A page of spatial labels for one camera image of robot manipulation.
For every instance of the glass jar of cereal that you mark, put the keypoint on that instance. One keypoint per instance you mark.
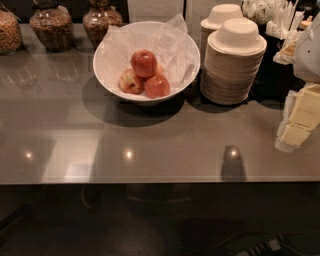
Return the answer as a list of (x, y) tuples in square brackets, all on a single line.
[(53, 25), (98, 19), (10, 32)]

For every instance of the right red apple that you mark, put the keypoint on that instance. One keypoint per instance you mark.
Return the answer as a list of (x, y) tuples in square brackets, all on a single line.
[(157, 86)]

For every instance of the middle glass jar of cereal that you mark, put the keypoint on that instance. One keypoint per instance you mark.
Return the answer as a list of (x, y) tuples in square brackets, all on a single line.
[(53, 25)]

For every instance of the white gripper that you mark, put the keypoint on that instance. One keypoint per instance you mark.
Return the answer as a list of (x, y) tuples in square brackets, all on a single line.
[(308, 55)]

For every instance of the front stack of paper bowls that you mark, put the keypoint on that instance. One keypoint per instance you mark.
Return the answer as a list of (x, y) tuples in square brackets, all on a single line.
[(232, 59)]

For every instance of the black cutlery organizer tray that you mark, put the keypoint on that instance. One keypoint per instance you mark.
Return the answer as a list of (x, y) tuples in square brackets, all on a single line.
[(273, 81)]

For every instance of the white plastic cutlery bundle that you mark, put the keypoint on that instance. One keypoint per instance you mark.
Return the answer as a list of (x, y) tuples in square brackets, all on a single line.
[(279, 17)]

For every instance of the left red-yellow apple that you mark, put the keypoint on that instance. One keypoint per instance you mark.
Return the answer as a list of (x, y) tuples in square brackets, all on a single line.
[(130, 82)]

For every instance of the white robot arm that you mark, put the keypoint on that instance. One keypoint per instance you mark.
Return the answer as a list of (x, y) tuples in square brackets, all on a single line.
[(306, 62)]

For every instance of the red apple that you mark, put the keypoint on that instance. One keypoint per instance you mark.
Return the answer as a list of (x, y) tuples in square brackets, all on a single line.
[(144, 63), (157, 86)]

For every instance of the white paper liner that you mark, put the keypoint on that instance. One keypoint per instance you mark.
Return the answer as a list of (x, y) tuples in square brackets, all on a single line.
[(169, 42)]

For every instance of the right glass jar of cereal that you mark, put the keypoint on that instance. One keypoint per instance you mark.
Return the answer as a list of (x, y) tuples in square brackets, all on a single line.
[(98, 19)]

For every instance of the stack of paper bowls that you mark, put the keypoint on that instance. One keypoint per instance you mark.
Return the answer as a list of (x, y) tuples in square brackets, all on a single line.
[(232, 59), (217, 16)]

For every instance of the top red apple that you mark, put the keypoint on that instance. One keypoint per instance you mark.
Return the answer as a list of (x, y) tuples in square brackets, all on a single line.
[(144, 63)]

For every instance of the white ceramic bowl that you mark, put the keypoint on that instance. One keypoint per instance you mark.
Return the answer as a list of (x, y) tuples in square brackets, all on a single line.
[(140, 99)]

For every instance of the left glass jar of cereal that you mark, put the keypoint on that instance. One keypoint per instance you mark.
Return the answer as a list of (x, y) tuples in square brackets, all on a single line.
[(10, 32)]

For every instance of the rear stack of paper bowls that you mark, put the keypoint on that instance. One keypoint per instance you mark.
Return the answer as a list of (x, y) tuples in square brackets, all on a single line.
[(217, 16)]

